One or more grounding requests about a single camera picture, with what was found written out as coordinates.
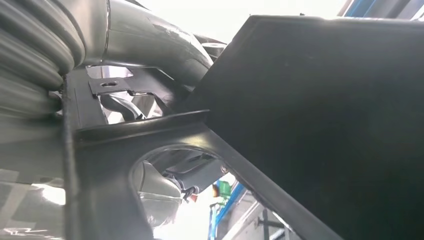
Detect blue metal shelf rack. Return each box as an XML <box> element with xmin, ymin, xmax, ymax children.
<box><xmin>337</xmin><ymin>0</ymin><xmax>424</xmax><ymax>22</ymax></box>
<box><xmin>206</xmin><ymin>182</ymin><xmax>299</xmax><ymax>240</ymax></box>

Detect black left camera mount bracket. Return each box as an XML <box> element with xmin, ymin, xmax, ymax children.
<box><xmin>150</xmin><ymin>150</ymin><xmax>229</xmax><ymax>195</ymax></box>

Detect green and orange device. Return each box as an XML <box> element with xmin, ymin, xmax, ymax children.
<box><xmin>211</xmin><ymin>180</ymin><xmax>233</xmax><ymax>206</ymax></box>

